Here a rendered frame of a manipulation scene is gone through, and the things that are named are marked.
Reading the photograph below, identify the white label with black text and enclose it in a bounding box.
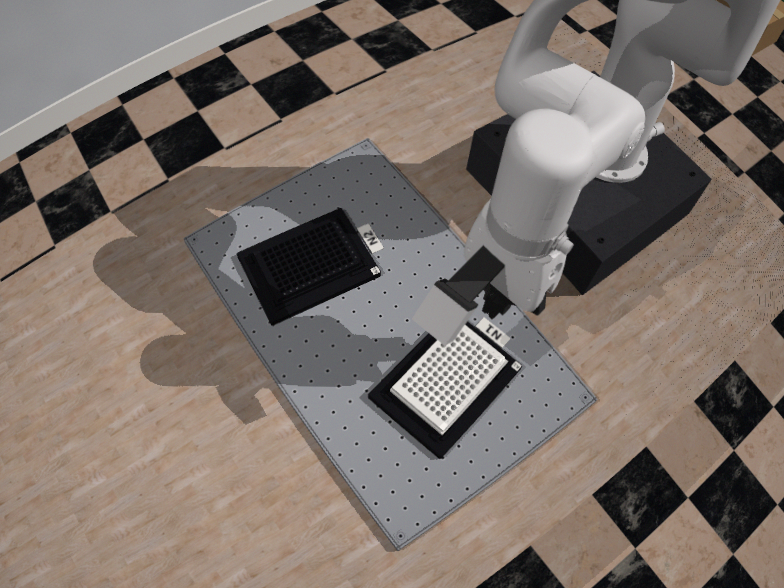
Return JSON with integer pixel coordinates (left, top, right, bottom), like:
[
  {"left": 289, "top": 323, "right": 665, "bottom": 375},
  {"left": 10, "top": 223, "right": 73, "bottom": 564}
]
[{"left": 476, "top": 317, "right": 511, "bottom": 348}]

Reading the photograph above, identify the white n2 label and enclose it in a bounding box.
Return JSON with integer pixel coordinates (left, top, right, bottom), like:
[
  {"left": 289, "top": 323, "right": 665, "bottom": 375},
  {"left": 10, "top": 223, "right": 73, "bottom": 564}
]
[{"left": 357, "top": 224, "right": 384, "bottom": 254}]

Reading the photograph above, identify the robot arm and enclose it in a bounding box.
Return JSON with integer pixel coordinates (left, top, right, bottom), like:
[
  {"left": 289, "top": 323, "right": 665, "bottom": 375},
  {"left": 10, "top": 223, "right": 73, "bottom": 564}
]
[{"left": 412, "top": 0, "right": 780, "bottom": 346}]

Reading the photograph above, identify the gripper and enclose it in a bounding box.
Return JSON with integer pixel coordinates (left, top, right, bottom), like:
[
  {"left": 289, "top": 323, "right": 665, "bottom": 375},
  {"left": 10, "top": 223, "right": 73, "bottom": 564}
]
[{"left": 464, "top": 199, "right": 566, "bottom": 319}]

